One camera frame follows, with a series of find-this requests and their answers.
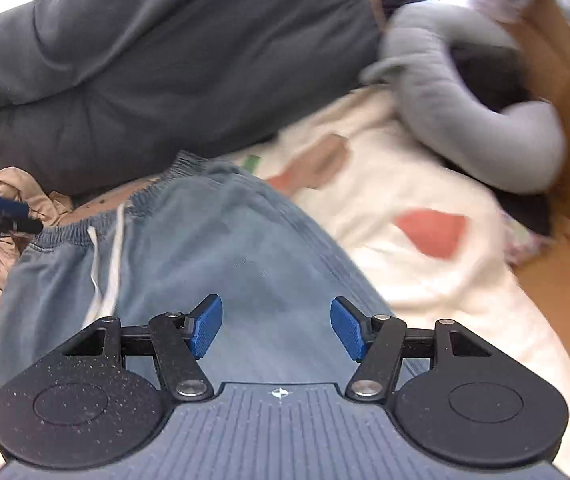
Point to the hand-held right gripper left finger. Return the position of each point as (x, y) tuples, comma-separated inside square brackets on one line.
[(207, 327)]

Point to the dark grey pillow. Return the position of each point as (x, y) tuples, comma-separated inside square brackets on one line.
[(165, 60)]

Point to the beige cloth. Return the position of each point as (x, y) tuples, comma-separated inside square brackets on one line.
[(10, 185)]

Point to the grey neck pillow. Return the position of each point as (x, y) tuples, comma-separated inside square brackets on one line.
[(465, 125)]

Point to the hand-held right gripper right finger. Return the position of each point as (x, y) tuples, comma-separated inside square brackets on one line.
[(346, 327)]

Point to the cream bear print blanket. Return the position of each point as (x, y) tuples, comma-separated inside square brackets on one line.
[(440, 285)]

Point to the light blue jeans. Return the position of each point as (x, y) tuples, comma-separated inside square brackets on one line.
[(245, 250)]

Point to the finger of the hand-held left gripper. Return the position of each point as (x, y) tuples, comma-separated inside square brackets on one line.
[(5, 207)]

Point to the floral patterned cloth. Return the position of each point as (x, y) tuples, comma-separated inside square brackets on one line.
[(530, 245)]

